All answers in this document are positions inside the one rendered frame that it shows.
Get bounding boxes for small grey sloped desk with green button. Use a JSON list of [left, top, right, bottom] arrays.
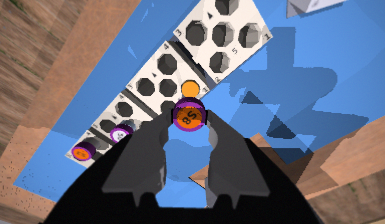
[[286, 0, 346, 18]]

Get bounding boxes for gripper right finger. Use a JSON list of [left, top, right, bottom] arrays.
[[205, 109, 320, 224]]

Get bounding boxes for centrifuge tube with purple cap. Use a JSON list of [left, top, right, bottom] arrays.
[[110, 120, 136, 143]]

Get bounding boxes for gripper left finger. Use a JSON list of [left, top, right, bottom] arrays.
[[43, 108, 173, 224]]

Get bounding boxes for blue mat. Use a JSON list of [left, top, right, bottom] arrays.
[[13, 0, 385, 208]]

